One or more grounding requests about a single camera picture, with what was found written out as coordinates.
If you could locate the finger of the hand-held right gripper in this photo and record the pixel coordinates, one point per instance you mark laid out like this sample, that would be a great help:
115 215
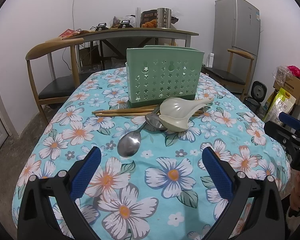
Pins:
276 130
290 120

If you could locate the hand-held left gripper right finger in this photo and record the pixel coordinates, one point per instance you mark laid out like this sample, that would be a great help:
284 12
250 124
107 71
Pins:
216 172

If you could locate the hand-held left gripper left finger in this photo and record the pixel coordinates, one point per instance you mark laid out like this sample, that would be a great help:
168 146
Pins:
86 172

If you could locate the metal spoon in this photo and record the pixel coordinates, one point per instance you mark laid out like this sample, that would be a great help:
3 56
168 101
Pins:
153 122
129 145

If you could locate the cream soup spoon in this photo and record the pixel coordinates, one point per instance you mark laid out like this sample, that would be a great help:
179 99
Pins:
173 124

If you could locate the bunch of wooden chopsticks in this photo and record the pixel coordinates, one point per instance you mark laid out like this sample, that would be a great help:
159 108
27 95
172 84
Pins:
120 112

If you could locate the white rice paddle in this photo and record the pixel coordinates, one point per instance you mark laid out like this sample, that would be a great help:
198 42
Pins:
175 107

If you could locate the green utensil holder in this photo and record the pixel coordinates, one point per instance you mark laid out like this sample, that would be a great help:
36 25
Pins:
165 80

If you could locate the person's right forearm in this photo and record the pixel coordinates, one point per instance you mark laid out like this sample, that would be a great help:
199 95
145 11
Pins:
291 222

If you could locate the person's right hand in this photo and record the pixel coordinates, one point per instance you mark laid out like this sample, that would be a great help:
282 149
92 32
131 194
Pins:
296 197

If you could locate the yellow green bag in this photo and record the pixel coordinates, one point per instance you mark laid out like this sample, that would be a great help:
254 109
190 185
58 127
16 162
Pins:
281 105

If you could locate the cardboard box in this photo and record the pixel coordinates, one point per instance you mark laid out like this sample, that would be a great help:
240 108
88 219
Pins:
293 90

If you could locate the black rice cooker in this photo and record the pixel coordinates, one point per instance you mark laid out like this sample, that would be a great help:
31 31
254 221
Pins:
258 89

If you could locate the pink plastic bag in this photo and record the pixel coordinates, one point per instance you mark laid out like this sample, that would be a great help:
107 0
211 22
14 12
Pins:
298 73

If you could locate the clear plastic bag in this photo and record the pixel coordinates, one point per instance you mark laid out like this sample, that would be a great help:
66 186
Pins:
281 72

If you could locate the floral blue blanket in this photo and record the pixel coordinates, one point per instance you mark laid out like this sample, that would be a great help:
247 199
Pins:
150 180

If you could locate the wooden chair black seat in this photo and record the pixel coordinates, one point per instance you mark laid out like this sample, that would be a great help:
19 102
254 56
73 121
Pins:
55 87
222 73

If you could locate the silver refrigerator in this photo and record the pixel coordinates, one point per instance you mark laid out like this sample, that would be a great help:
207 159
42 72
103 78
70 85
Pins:
236 22

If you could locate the red packet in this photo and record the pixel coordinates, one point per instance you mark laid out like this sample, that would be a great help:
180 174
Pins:
69 33

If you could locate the black desk device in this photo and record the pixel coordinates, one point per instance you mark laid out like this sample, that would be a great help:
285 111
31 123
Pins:
124 24
101 27

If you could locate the grey desk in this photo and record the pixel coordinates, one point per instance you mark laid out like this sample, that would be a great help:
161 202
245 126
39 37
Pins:
140 32

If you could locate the metal canister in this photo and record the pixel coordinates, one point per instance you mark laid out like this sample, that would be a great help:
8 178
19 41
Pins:
164 17

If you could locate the brown snack box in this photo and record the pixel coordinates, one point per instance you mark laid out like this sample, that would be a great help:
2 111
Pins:
148 18

